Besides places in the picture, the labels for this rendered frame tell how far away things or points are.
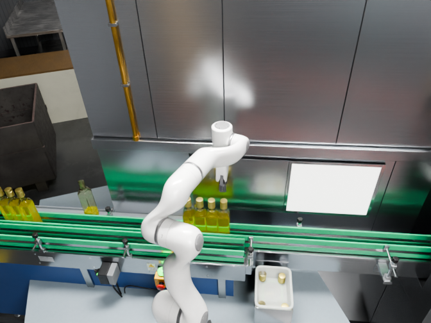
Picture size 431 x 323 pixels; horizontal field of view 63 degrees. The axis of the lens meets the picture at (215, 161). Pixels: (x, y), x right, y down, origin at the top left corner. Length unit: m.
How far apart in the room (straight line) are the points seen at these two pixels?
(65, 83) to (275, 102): 3.91
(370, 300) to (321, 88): 1.57
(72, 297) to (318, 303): 1.33
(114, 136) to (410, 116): 1.32
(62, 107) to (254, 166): 3.93
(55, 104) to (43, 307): 3.46
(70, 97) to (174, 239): 4.17
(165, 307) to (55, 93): 4.08
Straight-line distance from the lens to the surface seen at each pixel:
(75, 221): 2.11
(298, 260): 1.91
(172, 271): 1.30
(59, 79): 5.12
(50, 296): 2.28
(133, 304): 2.09
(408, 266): 2.04
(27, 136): 3.82
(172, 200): 1.16
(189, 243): 1.18
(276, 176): 1.73
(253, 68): 1.47
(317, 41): 1.45
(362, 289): 2.54
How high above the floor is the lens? 2.50
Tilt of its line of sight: 38 degrees down
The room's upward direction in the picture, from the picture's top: 2 degrees counter-clockwise
